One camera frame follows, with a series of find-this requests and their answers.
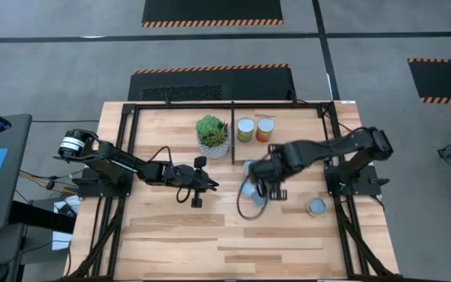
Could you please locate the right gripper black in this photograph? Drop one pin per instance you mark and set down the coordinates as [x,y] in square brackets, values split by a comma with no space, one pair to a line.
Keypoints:
[268,170]

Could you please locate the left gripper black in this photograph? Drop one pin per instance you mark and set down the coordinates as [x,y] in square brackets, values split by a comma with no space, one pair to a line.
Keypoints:
[186,176]

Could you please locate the Green Beans labelled tin can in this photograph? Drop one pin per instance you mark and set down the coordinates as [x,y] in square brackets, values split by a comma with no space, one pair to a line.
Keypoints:
[265,126]

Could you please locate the yellow-green labelled tin can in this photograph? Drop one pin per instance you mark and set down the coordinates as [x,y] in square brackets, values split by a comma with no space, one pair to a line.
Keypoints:
[246,126]

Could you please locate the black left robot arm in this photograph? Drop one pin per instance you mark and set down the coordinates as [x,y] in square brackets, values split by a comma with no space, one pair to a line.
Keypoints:
[112,160]

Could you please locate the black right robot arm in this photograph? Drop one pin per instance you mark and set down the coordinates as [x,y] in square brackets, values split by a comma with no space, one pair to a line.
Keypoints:
[327,150]

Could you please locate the small blue can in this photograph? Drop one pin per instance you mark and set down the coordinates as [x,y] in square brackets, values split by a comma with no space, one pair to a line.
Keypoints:
[247,189]

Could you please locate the succulent in white geometric pot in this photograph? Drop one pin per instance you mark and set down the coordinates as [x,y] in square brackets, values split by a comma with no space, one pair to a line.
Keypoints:
[212,133]

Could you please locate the Pears labelled tin can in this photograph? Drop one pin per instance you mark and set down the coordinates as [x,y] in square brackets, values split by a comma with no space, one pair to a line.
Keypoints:
[316,206]

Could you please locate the black hazard-striped floor mat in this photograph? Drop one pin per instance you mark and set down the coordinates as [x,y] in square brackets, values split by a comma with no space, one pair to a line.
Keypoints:
[249,84]
[444,80]
[210,11]

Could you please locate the white paper sheet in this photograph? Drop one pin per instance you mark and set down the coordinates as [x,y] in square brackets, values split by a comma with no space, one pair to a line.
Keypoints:
[62,243]

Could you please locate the dark grey desk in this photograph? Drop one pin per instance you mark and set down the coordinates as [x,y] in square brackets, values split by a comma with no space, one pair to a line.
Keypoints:
[18,176]

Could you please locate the black aluminium table frame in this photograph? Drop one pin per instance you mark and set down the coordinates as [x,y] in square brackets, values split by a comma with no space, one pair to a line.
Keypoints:
[123,219]

